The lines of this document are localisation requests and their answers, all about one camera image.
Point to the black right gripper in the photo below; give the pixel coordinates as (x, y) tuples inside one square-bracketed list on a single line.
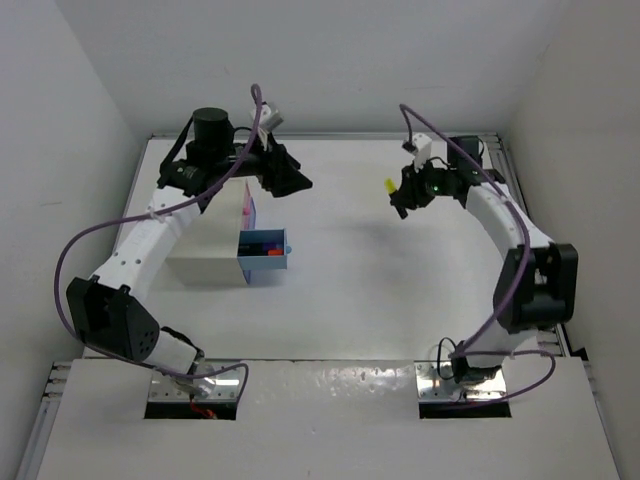
[(410, 189)]

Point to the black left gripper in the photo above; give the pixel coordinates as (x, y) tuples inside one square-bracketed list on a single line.
[(283, 177)]

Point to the yellow black highlighter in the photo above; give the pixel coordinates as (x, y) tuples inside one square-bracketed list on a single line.
[(391, 191)]

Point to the purple black highlighter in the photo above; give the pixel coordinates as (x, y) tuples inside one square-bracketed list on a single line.
[(266, 246)]

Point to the light blue drawer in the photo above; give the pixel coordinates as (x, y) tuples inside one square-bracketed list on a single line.
[(251, 259)]

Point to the white drawer cabinet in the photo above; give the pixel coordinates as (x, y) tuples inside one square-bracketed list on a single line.
[(206, 254)]

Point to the pink drawer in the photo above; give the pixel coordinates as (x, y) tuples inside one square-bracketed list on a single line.
[(246, 200)]

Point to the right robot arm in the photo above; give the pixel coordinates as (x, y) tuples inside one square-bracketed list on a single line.
[(537, 282)]

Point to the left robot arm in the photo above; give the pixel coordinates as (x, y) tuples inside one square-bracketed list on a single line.
[(107, 309)]

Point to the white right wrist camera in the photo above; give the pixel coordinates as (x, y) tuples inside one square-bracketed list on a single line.
[(419, 145)]

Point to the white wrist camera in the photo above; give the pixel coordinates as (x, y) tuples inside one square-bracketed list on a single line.
[(419, 145), (269, 116)]

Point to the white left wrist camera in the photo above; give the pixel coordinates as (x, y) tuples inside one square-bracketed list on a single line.
[(269, 116)]

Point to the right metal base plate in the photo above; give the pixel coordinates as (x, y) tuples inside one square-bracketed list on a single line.
[(435, 384)]

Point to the metal base plate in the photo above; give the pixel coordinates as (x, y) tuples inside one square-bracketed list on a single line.
[(216, 382), (435, 384)]

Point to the aluminium frame rail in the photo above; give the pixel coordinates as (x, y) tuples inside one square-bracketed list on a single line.
[(551, 339)]

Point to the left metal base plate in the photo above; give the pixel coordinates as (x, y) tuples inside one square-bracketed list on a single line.
[(216, 382)]

